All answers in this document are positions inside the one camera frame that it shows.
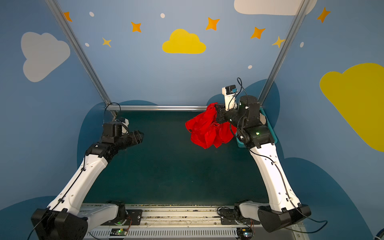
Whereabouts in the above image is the back aluminium frame bar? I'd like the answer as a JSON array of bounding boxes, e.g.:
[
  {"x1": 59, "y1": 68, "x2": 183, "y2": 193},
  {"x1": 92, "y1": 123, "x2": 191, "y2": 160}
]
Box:
[{"x1": 107, "y1": 105, "x2": 208, "y2": 112}]

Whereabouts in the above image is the green circuit board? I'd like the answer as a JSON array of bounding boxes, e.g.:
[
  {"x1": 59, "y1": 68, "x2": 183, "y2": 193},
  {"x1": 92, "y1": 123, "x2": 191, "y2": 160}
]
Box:
[
  {"x1": 236, "y1": 228, "x2": 254, "y2": 240},
  {"x1": 110, "y1": 229, "x2": 129, "y2": 237}
]

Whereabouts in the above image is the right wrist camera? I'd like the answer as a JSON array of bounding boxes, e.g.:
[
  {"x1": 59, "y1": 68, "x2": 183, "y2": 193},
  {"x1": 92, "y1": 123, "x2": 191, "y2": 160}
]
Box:
[{"x1": 222, "y1": 85, "x2": 237, "y2": 111}]

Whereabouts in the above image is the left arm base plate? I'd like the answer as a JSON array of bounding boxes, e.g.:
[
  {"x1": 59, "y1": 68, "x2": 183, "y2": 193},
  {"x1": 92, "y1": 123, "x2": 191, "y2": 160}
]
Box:
[{"x1": 103, "y1": 209, "x2": 143, "y2": 226}]

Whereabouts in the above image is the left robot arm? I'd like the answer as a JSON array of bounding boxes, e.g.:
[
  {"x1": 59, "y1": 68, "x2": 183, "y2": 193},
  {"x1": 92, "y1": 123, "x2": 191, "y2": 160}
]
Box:
[{"x1": 31, "y1": 131, "x2": 144, "y2": 240}]

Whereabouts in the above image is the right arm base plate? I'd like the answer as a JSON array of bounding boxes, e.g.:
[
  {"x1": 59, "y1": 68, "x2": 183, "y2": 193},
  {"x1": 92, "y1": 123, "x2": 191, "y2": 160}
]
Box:
[{"x1": 217, "y1": 207, "x2": 261, "y2": 226}]

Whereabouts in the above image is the red t-shirt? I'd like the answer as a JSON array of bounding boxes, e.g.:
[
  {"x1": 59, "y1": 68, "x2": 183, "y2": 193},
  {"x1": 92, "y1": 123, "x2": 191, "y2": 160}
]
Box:
[{"x1": 185, "y1": 103, "x2": 237, "y2": 149}]

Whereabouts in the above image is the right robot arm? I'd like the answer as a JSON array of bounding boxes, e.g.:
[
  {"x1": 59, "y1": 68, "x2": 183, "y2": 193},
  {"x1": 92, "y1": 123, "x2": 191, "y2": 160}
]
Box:
[{"x1": 215, "y1": 94, "x2": 312, "y2": 233}]

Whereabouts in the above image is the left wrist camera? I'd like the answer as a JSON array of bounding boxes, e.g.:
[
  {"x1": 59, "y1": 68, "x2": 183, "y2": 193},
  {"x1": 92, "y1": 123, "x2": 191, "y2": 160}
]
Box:
[{"x1": 101, "y1": 117, "x2": 129, "y2": 144}]

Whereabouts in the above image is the front aluminium rail frame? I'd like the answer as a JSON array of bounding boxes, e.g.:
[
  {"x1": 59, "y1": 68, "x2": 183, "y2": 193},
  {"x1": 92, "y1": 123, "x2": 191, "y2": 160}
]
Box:
[{"x1": 84, "y1": 204, "x2": 310, "y2": 240}]

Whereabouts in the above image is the right green circuit board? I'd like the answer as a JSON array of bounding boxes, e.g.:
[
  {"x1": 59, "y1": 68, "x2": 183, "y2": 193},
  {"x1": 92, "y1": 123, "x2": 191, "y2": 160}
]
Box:
[{"x1": 236, "y1": 228, "x2": 254, "y2": 240}]

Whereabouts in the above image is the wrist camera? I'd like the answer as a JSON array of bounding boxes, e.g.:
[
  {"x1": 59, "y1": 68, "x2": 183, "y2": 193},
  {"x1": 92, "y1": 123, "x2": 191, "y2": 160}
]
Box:
[
  {"x1": 101, "y1": 117, "x2": 129, "y2": 144},
  {"x1": 222, "y1": 85, "x2": 237, "y2": 111}
]

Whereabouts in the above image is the right aluminium corner post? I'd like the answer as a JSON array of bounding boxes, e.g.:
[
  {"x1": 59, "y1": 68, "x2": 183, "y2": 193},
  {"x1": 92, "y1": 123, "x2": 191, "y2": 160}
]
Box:
[{"x1": 259, "y1": 0, "x2": 312, "y2": 106}]

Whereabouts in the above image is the left green circuit board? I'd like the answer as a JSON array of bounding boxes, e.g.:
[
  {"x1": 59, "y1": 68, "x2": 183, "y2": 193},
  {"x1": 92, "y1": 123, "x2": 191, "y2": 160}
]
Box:
[{"x1": 110, "y1": 229, "x2": 129, "y2": 237}]

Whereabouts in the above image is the left aluminium corner post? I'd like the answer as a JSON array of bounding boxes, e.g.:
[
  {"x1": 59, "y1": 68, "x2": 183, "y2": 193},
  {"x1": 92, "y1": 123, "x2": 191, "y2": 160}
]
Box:
[{"x1": 45, "y1": 0, "x2": 112, "y2": 105}]

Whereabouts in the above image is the aluminium corner post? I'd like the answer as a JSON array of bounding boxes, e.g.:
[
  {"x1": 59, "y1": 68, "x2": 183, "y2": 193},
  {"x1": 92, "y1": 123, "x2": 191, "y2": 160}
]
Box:
[
  {"x1": 259, "y1": 0, "x2": 312, "y2": 106},
  {"x1": 45, "y1": 0, "x2": 112, "y2": 105}
]

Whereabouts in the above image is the teal plastic basket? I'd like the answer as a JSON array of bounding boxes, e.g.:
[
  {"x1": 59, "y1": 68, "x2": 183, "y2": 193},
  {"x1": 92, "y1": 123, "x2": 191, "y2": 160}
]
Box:
[{"x1": 236, "y1": 107, "x2": 278, "y2": 148}]

